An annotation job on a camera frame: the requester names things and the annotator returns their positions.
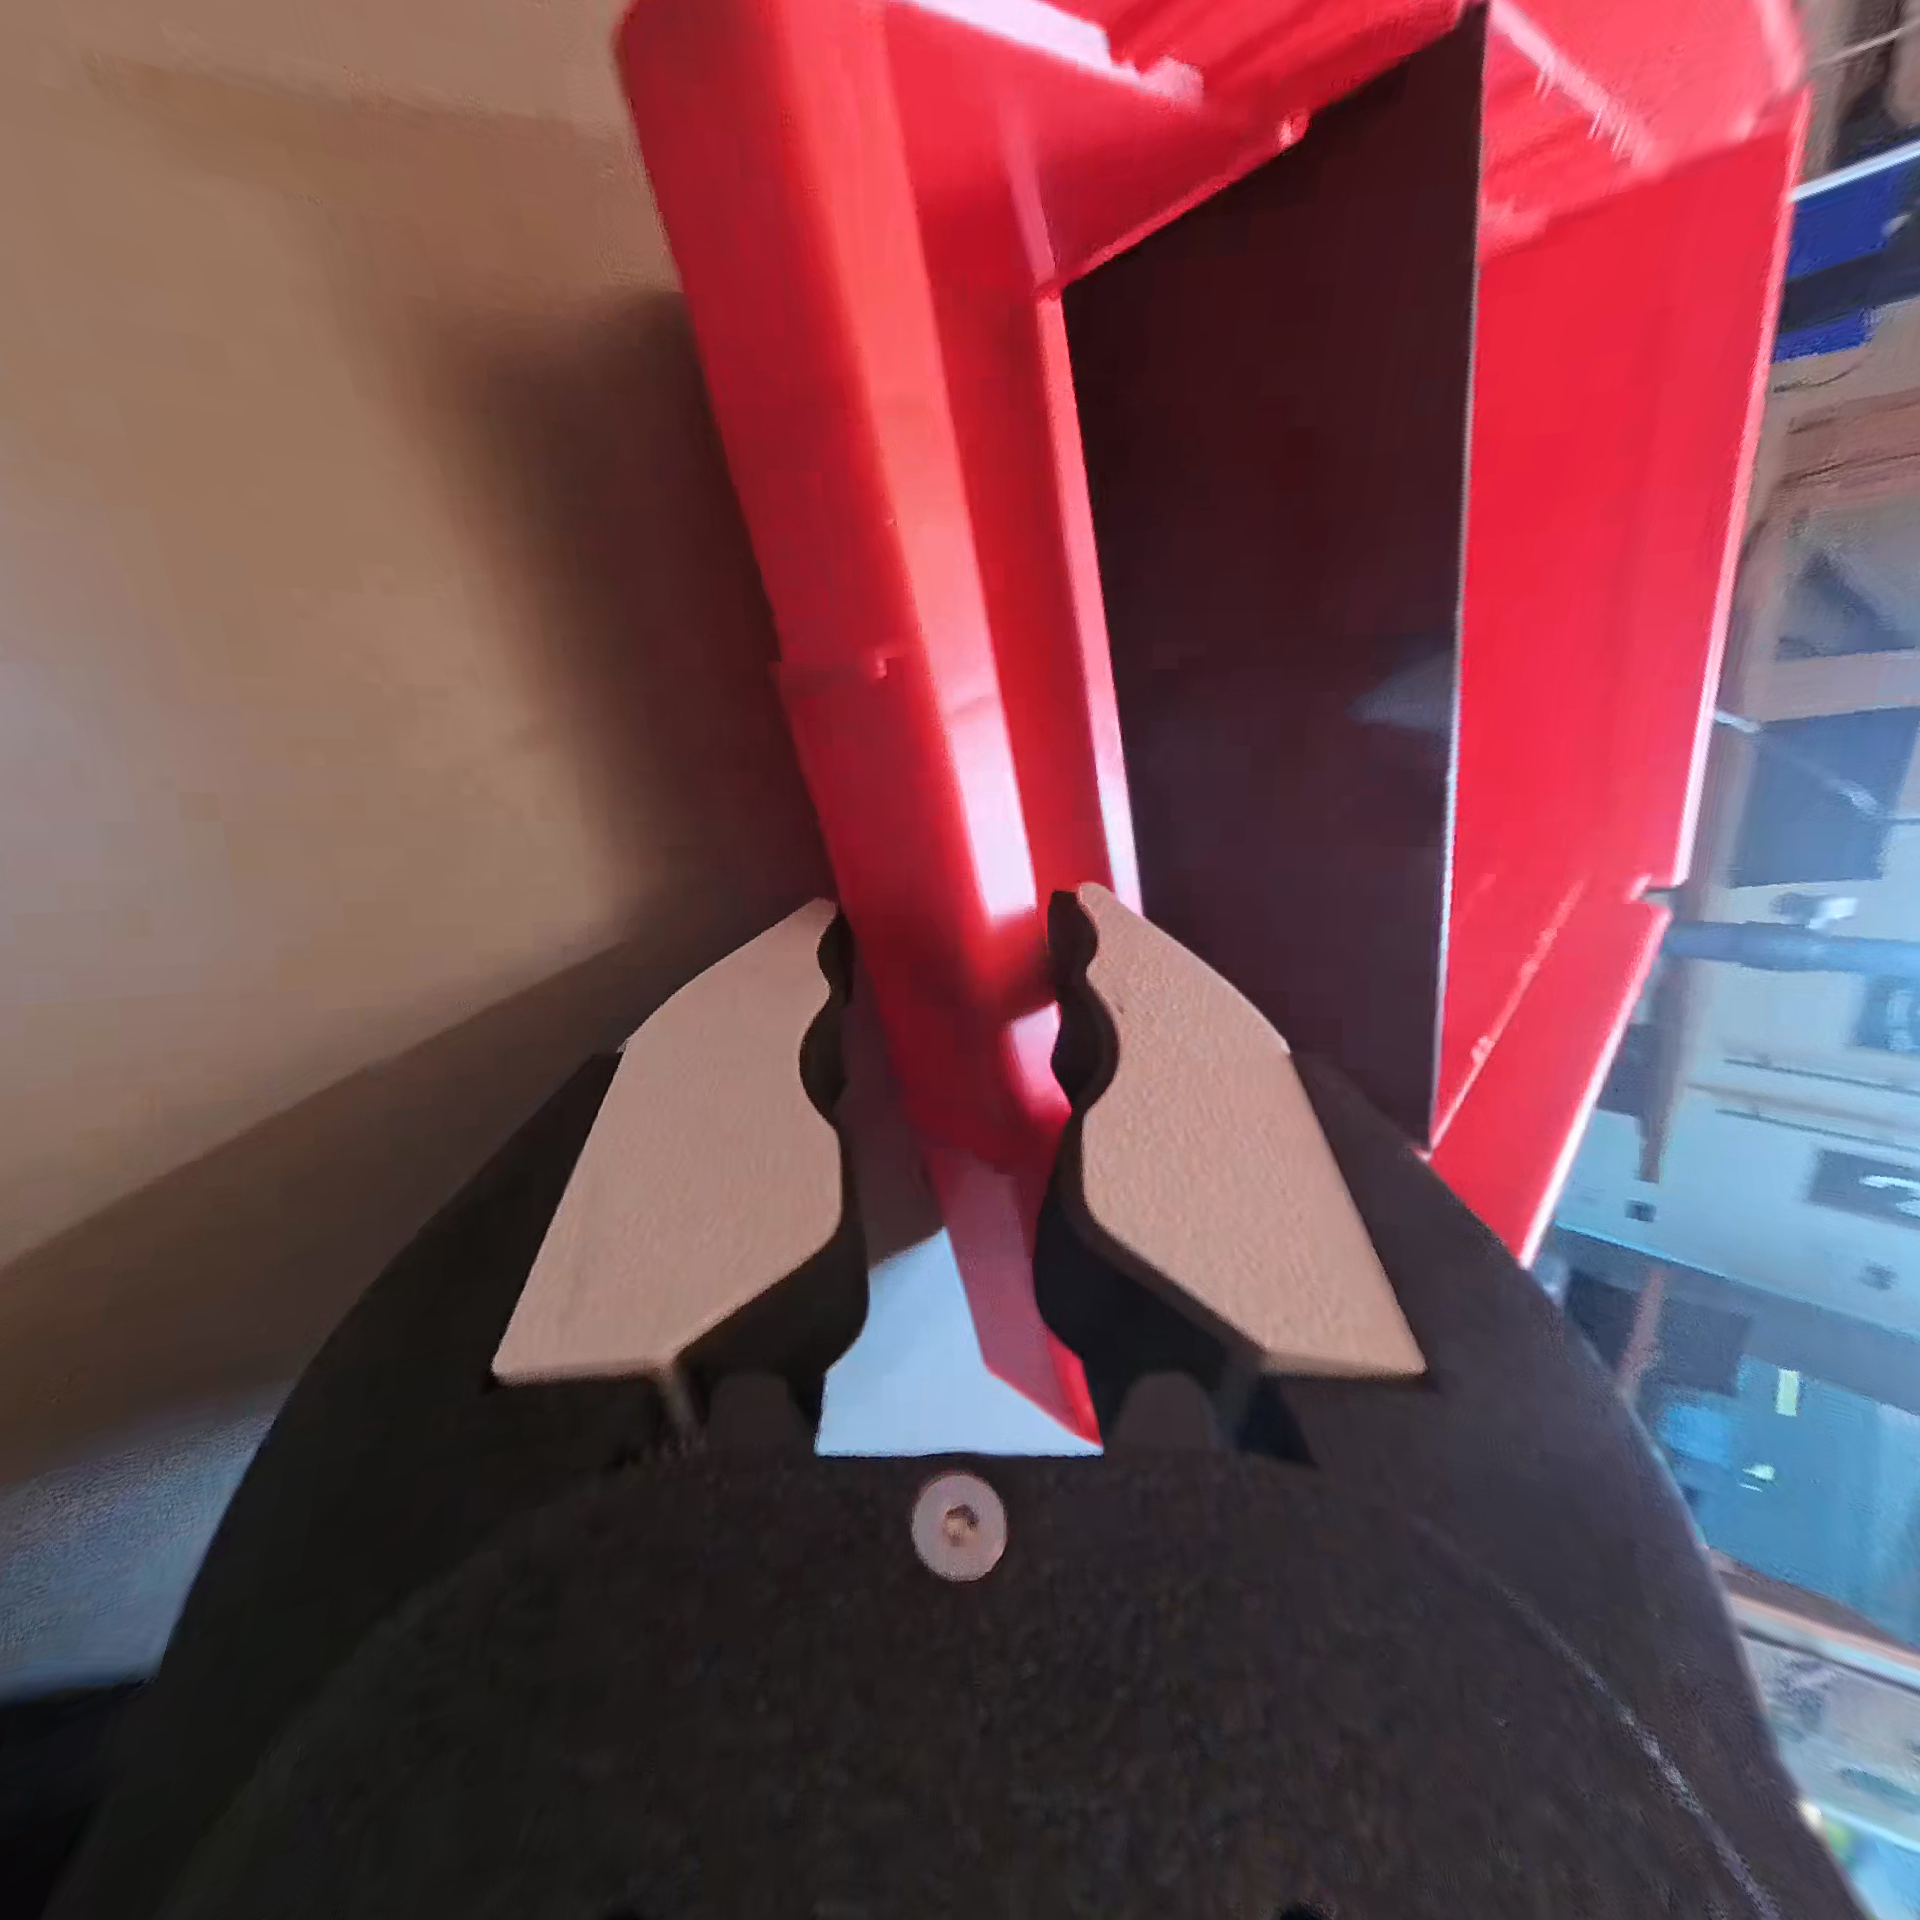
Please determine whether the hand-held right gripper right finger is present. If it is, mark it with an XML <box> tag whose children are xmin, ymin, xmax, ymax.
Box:
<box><xmin>1037</xmin><ymin>883</ymin><xmax>1428</xmax><ymax>1380</ymax></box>

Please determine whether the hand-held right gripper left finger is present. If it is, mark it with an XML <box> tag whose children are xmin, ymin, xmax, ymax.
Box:
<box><xmin>491</xmin><ymin>898</ymin><xmax>871</xmax><ymax>1383</ymax></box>

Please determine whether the red plastic bin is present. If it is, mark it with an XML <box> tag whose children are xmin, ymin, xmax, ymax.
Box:
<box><xmin>614</xmin><ymin>0</ymin><xmax>1809</xmax><ymax>1453</ymax></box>

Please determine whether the black divider panel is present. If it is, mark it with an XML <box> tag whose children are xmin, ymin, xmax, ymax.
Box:
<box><xmin>1061</xmin><ymin>5</ymin><xmax>1488</xmax><ymax>1152</ymax></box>

